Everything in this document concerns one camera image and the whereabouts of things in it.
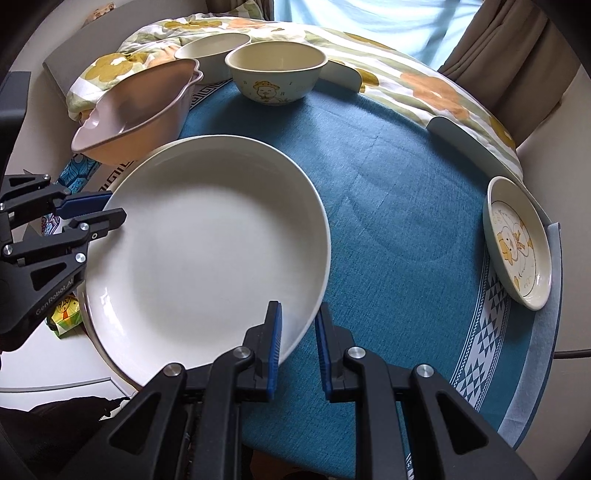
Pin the blue tablecloth with patterned border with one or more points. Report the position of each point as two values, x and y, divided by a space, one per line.
392 207

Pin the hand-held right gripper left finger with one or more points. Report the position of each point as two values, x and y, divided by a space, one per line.
277 332

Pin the white curved table guard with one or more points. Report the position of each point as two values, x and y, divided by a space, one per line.
471 143
344 76

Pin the large white plate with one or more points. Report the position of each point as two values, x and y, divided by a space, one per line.
207 230

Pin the green yellow snack packet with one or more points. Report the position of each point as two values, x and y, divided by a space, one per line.
64 318

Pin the cream bowl with duck print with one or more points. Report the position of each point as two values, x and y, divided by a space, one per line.
277 83

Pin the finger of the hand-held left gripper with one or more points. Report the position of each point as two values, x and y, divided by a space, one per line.
85 204
104 220

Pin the small plate with duck print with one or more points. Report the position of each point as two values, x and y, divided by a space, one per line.
512 240

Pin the plain white bowl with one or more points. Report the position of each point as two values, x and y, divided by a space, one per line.
207 53

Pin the blue leaf patterned cloth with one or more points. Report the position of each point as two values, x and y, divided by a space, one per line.
83 170

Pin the grey panel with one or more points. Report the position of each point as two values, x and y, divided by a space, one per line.
92 46

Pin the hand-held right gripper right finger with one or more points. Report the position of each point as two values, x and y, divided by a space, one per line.
322 346

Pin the floral quilt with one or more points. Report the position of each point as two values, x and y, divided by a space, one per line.
415 83

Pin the light blue curtain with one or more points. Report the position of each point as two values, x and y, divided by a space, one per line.
369 23

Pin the pink wavy-rim bowl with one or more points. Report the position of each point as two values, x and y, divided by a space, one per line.
138 110

